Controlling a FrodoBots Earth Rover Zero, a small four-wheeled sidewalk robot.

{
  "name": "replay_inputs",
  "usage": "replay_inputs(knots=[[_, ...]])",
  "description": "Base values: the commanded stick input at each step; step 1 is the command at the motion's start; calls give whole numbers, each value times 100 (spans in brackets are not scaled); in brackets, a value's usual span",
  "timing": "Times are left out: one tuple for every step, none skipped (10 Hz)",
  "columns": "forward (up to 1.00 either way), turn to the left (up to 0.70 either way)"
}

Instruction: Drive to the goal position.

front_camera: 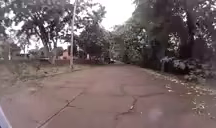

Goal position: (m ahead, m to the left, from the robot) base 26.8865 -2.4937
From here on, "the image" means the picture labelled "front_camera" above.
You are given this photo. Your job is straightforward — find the dark vehicle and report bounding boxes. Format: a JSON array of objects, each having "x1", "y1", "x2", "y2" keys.
[{"x1": 108, "y1": 58, "x2": 116, "y2": 65}]

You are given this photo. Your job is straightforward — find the reddish-brown paved road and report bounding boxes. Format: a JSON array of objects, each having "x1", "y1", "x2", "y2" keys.
[{"x1": 0, "y1": 63, "x2": 216, "y2": 128}]

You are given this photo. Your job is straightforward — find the red building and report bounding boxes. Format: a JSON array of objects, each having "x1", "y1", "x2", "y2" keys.
[{"x1": 61, "y1": 49, "x2": 71, "y2": 61}]

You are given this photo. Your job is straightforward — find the tall pale pole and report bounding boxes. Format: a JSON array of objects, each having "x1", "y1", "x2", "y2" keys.
[{"x1": 68, "y1": 0, "x2": 78, "y2": 71}]

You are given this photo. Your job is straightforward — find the dense trees and bushes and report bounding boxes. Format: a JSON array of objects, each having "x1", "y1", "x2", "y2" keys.
[{"x1": 110, "y1": 0, "x2": 216, "y2": 82}]

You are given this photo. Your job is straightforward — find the group of trees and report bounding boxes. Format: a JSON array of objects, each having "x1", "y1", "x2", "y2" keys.
[{"x1": 0, "y1": 0, "x2": 112, "y2": 64}]

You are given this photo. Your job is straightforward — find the dry grass verge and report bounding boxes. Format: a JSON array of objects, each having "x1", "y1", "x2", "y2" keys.
[{"x1": 0, "y1": 62, "x2": 91, "y2": 98}]

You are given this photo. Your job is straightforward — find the leaf-strewn dirt verge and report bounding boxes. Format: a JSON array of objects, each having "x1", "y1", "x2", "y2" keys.
[{"x1": 141, "y1": 66, "x2": 216, "y2": 122}]

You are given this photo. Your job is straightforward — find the grey building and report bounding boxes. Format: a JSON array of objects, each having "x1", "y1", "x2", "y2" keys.
[{"x1": 0, "y1": 40, "x2": 22, "y2": 62}]

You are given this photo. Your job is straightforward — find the low wall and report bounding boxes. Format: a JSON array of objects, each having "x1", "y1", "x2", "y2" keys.
[{"x1": 53, "y1": 58, "x2": 105, "y2": 66}]

